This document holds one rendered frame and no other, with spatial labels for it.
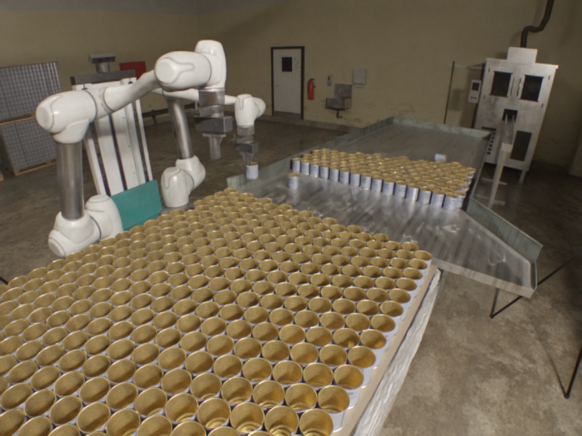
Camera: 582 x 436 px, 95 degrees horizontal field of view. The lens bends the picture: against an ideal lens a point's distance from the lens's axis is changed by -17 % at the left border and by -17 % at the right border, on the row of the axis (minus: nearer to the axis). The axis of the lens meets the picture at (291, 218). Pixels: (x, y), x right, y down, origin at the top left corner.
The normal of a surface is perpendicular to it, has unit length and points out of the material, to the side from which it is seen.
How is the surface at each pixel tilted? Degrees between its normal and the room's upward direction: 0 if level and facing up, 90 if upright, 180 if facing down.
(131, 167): 90
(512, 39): 90
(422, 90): 90
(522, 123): 90
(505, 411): 0
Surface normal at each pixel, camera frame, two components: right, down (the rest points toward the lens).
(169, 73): -0.22, 0.38
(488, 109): -0.58, 0.38
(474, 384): 0.00, -0.88
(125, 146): 0.83, 0.25
